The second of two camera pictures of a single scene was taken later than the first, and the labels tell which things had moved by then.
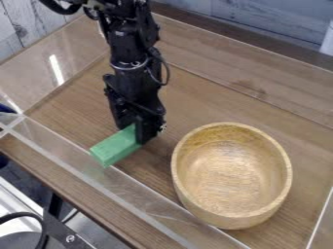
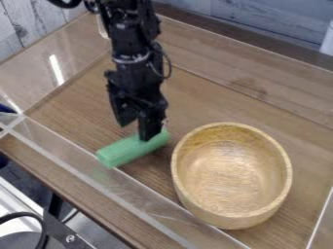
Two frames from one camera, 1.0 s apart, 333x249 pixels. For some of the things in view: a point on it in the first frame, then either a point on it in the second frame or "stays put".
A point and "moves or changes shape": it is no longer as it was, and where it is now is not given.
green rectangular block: [116, 146] moves or changes shape
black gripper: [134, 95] stays put
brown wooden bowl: [230, 173] stays put
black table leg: [55, 206] stays put
